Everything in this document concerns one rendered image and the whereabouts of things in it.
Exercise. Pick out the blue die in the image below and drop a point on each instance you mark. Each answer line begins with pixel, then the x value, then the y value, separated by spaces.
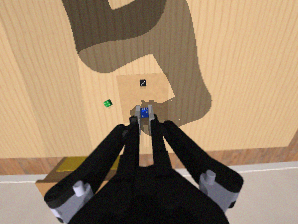
pixel 144 112

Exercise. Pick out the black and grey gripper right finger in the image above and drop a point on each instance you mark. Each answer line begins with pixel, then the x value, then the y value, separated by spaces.
pixel 219 182

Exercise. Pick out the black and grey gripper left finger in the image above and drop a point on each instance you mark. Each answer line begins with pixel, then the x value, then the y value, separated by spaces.
pixel 70 194

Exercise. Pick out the green die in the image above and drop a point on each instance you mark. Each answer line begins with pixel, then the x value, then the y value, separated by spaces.
pixel 108 103

